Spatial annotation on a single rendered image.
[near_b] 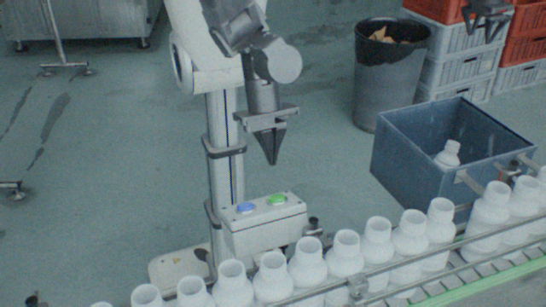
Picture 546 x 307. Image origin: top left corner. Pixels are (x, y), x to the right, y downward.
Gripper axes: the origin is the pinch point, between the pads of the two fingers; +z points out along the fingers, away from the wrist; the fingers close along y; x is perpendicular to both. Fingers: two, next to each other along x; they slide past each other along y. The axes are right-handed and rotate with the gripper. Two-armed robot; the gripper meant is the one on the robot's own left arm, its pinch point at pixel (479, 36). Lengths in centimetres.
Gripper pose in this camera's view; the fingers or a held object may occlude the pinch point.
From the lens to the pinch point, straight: 135.4
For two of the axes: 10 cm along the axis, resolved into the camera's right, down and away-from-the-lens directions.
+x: -9.2, 2.3, -3.0
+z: 0.2, 8.2, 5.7
